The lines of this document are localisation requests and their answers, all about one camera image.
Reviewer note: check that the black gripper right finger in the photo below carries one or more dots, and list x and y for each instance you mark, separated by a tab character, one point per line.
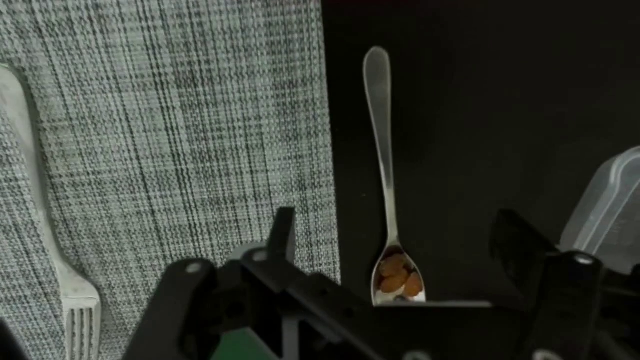
566	300

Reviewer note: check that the grey woven placemat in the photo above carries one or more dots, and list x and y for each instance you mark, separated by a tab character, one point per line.
167	133

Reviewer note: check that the silver metal spoon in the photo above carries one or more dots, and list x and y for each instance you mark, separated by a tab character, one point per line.
381	101

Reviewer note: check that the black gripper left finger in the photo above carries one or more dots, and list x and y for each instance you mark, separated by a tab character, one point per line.
201	300

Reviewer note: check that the clear plastic container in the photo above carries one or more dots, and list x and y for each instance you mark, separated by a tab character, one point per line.
612	201

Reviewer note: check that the brown nut pieces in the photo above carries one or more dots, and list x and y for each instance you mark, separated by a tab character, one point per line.
396	270

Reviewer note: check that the white plastic fork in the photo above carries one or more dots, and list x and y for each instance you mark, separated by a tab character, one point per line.
73	300

